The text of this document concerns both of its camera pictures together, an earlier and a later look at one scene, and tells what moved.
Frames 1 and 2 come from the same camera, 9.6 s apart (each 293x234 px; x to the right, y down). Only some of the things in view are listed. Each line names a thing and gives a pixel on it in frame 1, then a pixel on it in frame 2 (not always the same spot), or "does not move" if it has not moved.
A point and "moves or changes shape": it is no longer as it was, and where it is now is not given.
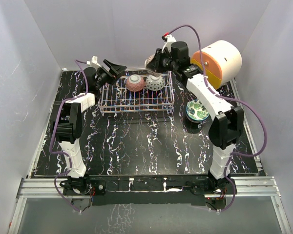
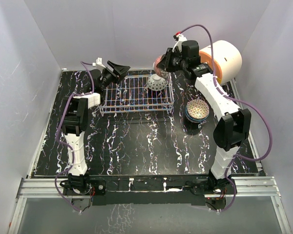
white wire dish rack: (115, 96) does not move
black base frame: (135, 190) does not move
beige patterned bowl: (147, 61) to (198, 108)
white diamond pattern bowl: (155, 83) does not move
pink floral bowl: (135, 83) moves or changes shape
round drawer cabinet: (223, 60) does not move
